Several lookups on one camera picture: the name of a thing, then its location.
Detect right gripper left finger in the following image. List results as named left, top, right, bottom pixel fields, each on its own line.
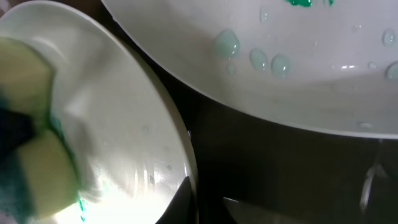
left=156, top=177, right=195, bottom=224

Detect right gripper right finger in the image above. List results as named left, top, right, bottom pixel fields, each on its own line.
left=223, top=197, right=306, bottom=224

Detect white plate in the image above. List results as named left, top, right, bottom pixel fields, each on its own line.
left=104, top=0, right=397, bottom=139
left=1, top=1, right=198, bottom=223

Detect green yellow sponge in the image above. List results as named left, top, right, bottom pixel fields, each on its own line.
left=1, top=37, right=78, bottom=223

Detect large black serving tray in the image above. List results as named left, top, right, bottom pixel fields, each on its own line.
left=93, top=0, right=398, bottom=224

